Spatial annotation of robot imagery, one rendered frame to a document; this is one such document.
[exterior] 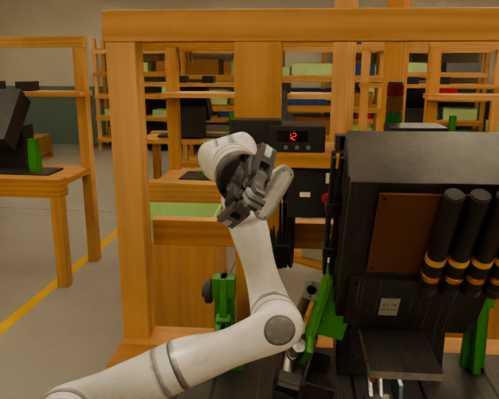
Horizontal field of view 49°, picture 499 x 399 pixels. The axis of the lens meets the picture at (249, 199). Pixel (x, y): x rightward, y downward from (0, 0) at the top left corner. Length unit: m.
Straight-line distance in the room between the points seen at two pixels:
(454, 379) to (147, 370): 1.02
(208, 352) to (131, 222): 0.88
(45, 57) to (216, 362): 11.97
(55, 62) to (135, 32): 10.98
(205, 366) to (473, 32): 1.19
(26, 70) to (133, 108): 11.31
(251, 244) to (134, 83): 0.88
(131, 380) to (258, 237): 0.34
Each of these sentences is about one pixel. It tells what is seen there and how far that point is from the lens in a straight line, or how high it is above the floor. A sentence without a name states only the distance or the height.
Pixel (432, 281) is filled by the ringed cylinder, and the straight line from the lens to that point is 1.25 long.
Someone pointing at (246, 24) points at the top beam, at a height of 1.90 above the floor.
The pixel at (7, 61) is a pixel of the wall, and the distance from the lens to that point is 13.21.
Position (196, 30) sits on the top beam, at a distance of 1.67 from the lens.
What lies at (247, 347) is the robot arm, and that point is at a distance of 0.98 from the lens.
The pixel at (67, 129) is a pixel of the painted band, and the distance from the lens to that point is 12.69.
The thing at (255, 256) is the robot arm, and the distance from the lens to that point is 0.98.
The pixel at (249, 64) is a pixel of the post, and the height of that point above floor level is 1.78.
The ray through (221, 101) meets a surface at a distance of 8.45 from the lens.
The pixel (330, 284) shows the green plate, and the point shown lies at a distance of 1.38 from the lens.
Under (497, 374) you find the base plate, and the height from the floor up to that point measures 0.90.
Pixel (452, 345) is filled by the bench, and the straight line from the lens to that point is 1.99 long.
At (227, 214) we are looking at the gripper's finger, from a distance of 0.71.
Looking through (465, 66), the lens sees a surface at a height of 1.69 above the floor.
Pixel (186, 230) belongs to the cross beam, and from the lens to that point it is 1.86.
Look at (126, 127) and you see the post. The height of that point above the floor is 1.60.
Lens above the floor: 1.80
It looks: 14 degrees down
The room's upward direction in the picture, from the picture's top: straight up
